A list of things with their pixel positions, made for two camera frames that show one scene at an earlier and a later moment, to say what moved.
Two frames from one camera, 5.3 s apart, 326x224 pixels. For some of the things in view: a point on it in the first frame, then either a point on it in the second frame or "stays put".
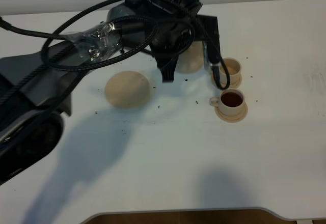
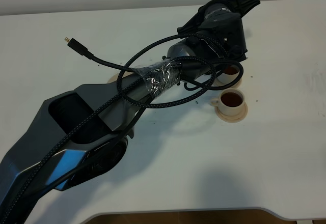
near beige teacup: x=230 y=102 stays put
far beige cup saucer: x=233 y=86 stays put
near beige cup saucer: x=233 y=118 stays put
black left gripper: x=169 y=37 → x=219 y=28
